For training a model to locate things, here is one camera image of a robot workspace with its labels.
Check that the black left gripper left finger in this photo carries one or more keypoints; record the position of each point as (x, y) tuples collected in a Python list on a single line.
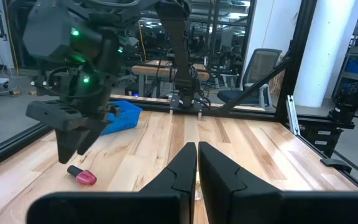
[(154, 205)]

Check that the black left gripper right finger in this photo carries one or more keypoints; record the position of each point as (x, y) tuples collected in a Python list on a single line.
[(244, 205)]

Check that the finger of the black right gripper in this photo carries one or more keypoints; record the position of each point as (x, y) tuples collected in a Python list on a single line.
[(90, 138), (68, 143)]

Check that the dark pink nail polish bottle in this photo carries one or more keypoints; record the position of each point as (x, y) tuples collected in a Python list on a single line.
[(85, 177)]

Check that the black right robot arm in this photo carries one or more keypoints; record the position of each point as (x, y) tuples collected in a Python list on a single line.
[(54, 31)]

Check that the black background robot arm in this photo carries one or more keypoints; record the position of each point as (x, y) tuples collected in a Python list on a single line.
[(353, 96)]

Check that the blue plastic basket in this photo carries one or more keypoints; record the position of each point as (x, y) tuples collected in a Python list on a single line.
[(126, 119)]

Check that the wooden background table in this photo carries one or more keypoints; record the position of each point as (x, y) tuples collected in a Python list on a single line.
[(148, 69)]

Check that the black box with white labels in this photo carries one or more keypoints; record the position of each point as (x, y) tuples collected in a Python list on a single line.
[(309, 146)]

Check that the grey mesh office chair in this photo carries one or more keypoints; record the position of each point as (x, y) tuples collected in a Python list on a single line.
[(259, 65)]

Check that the black frame foot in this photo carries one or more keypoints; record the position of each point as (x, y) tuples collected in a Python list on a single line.
[(334, 163)]

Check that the silver metal bracket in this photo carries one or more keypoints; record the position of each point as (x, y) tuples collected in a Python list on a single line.
[(292, 115)]

